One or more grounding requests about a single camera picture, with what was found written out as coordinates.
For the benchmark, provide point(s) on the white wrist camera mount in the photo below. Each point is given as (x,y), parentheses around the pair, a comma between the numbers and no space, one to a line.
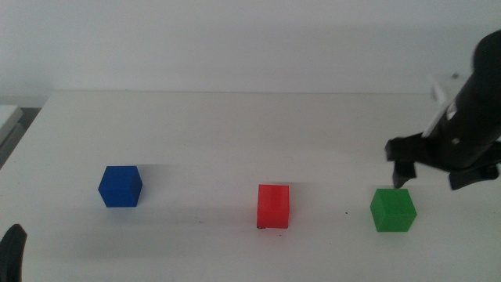
(438,119)

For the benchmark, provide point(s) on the blue cube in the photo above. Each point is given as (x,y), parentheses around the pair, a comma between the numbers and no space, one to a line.
(119,188)

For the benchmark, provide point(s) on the red cube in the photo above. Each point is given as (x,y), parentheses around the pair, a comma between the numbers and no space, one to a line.
(273,207)

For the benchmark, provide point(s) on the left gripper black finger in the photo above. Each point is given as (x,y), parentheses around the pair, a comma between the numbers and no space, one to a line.
(11,254)

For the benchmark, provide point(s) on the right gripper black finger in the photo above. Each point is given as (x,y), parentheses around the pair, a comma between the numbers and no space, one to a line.
(469,178)
(403,174)

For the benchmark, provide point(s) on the green cube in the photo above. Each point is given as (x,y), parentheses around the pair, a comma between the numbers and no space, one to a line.
(392,211)

